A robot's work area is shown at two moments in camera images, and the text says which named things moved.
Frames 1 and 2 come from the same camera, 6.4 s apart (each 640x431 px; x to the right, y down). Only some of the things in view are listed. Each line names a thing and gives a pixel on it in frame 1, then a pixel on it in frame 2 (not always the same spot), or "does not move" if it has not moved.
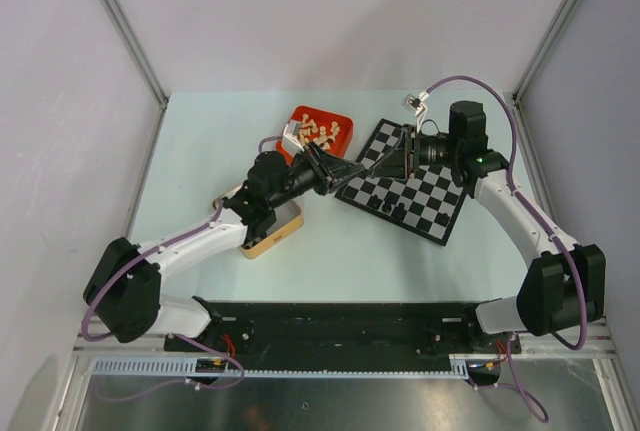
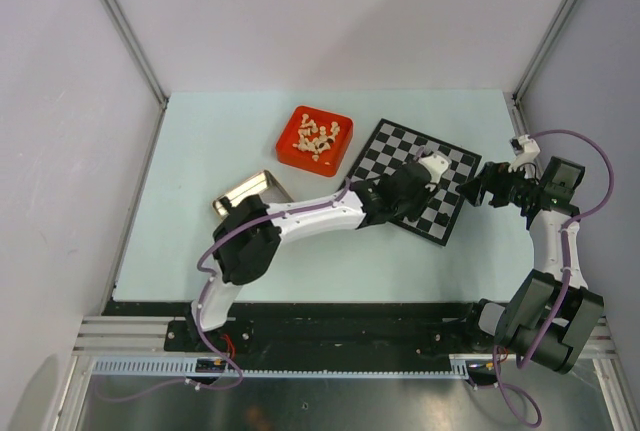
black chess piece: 442,219 does not move
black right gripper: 394,164 → 492,178
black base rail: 343,329 does not move
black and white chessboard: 426,203 does not move
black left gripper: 329,171 → 416,212
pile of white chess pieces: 309,132 does not move
